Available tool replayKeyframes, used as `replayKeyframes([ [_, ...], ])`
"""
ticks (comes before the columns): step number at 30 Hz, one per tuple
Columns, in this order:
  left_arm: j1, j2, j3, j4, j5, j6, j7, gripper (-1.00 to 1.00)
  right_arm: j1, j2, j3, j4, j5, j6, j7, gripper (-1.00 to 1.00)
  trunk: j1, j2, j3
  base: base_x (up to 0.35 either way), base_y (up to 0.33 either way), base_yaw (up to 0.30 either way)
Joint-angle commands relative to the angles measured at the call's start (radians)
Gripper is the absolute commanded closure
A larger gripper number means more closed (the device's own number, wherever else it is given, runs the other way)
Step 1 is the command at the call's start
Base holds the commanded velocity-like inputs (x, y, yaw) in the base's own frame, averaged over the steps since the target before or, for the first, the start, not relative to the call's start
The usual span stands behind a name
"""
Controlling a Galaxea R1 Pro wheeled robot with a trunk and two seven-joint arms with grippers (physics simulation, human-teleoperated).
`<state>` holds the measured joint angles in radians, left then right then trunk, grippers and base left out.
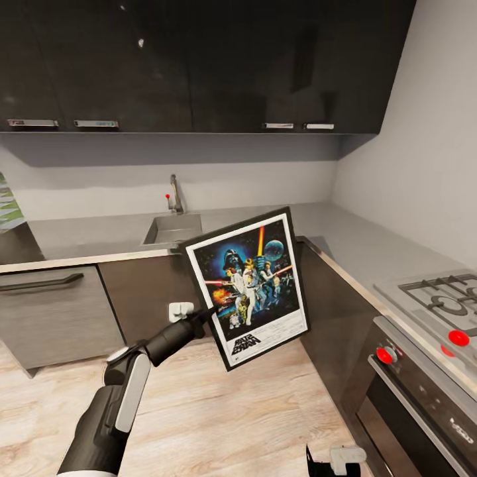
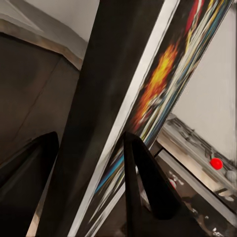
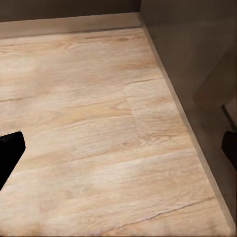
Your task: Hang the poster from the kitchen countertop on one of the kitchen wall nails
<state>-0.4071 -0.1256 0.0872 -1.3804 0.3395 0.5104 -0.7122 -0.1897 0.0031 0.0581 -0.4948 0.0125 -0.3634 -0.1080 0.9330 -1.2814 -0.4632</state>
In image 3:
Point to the oven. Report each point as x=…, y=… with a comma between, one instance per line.
x=216, y=101

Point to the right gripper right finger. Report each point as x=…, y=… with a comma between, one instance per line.
x=229, y=147

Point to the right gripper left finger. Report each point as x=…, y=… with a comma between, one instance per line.
x=12, y=147

